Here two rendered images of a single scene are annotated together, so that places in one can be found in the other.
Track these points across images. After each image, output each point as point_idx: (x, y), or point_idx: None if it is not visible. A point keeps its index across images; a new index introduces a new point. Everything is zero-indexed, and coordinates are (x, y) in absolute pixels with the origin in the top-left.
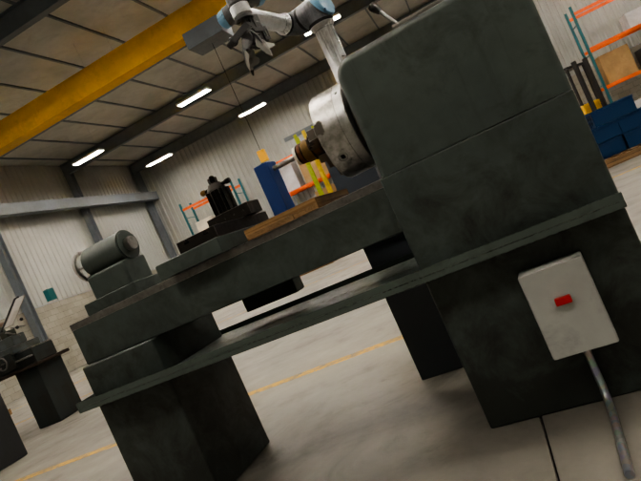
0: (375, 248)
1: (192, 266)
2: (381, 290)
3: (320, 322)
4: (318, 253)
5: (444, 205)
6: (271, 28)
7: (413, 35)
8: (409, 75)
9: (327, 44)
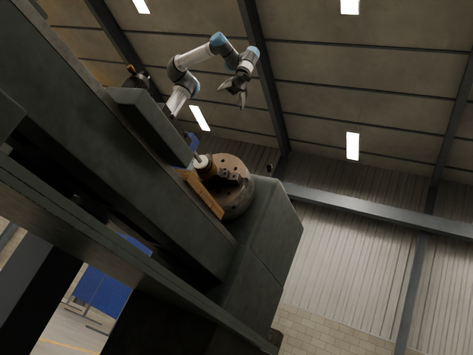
0: None
1: (162, 140)
2: (226, 315)
3: (196, 305)
4: (194, 243)
5: (247, 291)
6: (191, 63)
7: (289, 209)
8: (280, 220)
9: (179, 105)
